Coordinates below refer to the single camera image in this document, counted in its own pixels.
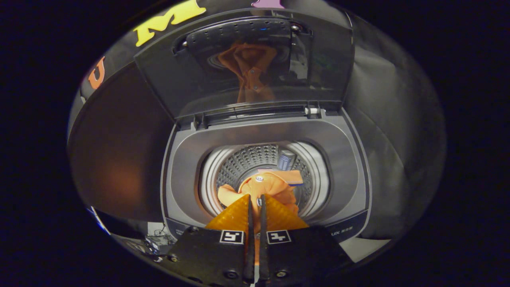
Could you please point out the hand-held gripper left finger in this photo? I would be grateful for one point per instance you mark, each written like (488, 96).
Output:
(250, 239)

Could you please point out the washing machine lid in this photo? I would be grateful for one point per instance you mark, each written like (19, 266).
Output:
(199, 87)

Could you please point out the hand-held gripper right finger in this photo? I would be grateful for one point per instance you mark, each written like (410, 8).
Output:
(263, 239)

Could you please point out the orange polo shirt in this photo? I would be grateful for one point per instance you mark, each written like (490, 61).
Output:
(271, 187)

